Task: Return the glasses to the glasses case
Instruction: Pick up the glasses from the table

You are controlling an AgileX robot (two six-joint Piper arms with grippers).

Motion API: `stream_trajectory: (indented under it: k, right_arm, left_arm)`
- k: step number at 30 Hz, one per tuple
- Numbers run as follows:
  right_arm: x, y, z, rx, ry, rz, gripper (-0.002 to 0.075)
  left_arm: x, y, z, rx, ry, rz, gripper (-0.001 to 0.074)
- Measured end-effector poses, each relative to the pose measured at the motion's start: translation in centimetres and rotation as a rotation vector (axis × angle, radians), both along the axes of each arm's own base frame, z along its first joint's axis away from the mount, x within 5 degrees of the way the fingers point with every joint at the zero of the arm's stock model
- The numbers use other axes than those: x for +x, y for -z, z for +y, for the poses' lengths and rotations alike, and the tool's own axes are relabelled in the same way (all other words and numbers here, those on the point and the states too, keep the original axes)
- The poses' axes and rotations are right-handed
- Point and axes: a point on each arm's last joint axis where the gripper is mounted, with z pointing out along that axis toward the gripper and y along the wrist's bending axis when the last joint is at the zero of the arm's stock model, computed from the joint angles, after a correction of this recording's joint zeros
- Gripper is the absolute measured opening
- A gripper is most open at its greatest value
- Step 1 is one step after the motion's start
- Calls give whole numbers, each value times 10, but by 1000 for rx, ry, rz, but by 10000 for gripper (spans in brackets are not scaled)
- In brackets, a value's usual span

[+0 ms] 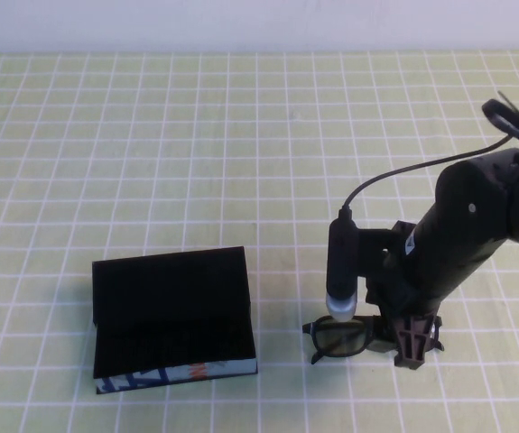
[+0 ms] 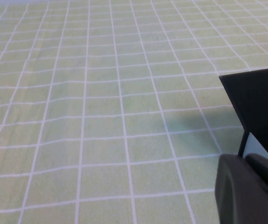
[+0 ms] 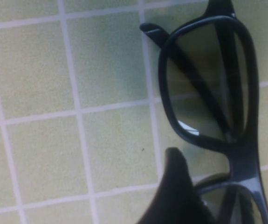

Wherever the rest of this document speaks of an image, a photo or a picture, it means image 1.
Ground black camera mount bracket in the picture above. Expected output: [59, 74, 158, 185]
[353, 219, 421, 276]

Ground green white-checked tablecloth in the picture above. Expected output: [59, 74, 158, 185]
[0, 50, 519, 433]

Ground black patterned glasses case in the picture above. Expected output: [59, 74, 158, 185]
[91, 245, 259, 396]

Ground black framed glasses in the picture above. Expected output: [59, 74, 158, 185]
[301, 315, 444, 365]

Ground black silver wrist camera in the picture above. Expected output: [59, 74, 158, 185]
[325, 218, 358, 323]

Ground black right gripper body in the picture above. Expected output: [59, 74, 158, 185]
[365, 263, 443, 328]

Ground thin black camera cable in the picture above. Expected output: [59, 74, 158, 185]
[340, 134, 513, 222]

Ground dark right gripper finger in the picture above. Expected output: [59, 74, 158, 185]
[393, 313, 437, 372]
[369, 318, 399, 354]

